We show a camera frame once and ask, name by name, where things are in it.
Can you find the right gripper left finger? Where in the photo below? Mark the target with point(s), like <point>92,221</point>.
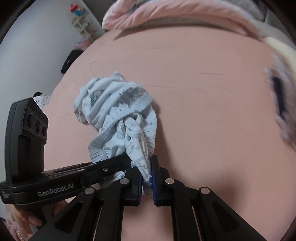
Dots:
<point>95,214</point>

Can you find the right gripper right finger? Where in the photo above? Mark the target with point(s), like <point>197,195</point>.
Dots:
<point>197,214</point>

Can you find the light blue patterned pajama garment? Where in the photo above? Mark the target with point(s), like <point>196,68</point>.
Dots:
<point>122,113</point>

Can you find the stack of folded clothes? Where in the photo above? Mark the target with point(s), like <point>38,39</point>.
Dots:
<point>281,77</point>

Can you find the person's left hand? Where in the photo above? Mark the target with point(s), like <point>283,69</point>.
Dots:
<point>25,218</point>

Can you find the pink bed sheet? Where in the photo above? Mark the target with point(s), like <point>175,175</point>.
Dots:
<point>215,112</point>

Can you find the black bag on floor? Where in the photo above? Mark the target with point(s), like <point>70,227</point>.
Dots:
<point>74,54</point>

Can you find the white shelf rack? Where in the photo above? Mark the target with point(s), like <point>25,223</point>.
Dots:
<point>84,27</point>

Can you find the colourful plush toy on shelf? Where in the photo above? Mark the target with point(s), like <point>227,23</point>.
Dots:
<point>77,9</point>

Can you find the pink folded quilt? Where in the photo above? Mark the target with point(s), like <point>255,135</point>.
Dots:
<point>237,16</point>

